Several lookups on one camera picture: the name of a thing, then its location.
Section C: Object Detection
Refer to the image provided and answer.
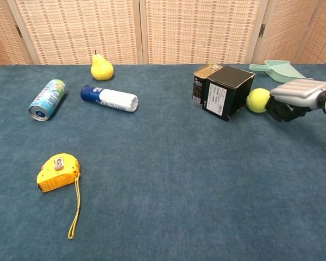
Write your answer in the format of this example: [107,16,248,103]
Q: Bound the silver and black right hand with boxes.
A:
[265,79,326,122]

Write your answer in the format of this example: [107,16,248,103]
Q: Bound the yellow tennis ball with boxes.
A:
[246,88,271,113]

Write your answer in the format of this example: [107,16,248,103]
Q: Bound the black cardboard box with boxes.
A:
[202,65,256,122]

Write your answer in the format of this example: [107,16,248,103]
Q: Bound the mint green plastic dustpan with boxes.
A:
[248,60,315,84]

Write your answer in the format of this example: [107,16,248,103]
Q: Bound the black and gold drink can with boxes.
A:
[191,63,224,105]

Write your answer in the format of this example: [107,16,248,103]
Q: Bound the woven folding screen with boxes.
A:
[0,0,326,71]

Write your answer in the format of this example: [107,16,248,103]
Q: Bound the blue table cloth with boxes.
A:
[0,64,326,261]

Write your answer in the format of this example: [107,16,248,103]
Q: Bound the blue and white bottle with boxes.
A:
[80,85,139,113]

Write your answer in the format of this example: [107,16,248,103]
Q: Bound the yellow pear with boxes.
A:
[91,50,115,82]

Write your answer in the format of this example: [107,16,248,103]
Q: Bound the light blue drink can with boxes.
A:
[28,79,66,121]

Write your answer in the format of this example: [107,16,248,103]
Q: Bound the yellow tape measure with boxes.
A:
[36,153,82,240]

